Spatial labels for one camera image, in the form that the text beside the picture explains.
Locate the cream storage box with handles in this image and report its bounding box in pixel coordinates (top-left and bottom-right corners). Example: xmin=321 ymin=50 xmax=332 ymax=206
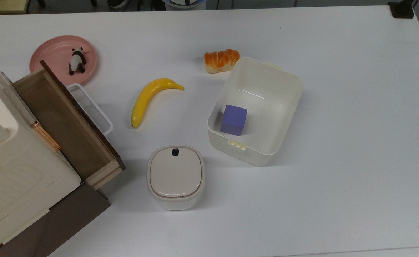
xmin=0 ymin=52 xmax=81 ymax=256

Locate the cream lidded trash can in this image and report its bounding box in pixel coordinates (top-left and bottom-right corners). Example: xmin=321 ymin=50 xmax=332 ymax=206
xmin=147 ymin=145 xmax=206 ymax=211

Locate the black table clamp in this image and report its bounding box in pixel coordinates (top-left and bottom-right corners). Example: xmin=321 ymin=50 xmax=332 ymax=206
xmin=388 ymin=0 xmax=415 ymax=19

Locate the open wooden drawer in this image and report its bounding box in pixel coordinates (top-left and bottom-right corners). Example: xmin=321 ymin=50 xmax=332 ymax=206
xmin=12 ymin=60 xmax=126 ymax=191

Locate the pink round plate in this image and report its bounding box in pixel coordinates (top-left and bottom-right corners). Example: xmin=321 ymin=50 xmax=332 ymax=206
xmin=29 ymin=35 xmax=97 ymax=85

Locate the yellow wooden side table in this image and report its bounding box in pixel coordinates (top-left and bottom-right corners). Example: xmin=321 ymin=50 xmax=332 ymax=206
xmin=0 ymin=0 xmax=30 ymax=14

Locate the cream plastic box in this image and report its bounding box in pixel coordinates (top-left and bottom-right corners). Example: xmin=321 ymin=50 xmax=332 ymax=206
xmin=207 ymin=57 xmax=304 ymax=167

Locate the purple cube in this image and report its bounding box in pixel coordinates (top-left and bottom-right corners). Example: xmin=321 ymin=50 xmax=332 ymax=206
xmin=220 ymin=104 xmax=248 ymax=136

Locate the yellow banana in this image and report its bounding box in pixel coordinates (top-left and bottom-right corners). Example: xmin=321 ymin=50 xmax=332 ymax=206
xmin=131 ymin=78 xmax=185 ymax=129

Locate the white drawer handle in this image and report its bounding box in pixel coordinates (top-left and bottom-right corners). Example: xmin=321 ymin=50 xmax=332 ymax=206
xmin=66 ymin=83 xmax=114 ymax=136

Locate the dark brown wooden cabinet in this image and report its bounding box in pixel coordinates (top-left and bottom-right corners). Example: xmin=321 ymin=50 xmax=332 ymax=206
xmin=0 ymin=181 xmax=112 ymax=257

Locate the black white panda figurine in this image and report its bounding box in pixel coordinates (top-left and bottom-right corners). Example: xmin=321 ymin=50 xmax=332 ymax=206
xmin=68 ymin=47 xmax=87 ymax=76

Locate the copper storage box latch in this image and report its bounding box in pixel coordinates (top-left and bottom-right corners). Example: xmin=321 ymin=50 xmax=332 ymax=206
xmin=30 ymin=121 xmax=62 ymax=151

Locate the orange glazed bread loaf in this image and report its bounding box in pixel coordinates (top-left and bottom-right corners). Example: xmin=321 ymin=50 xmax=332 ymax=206
xmin=204 ymin=49 xmax=241 ymax=74

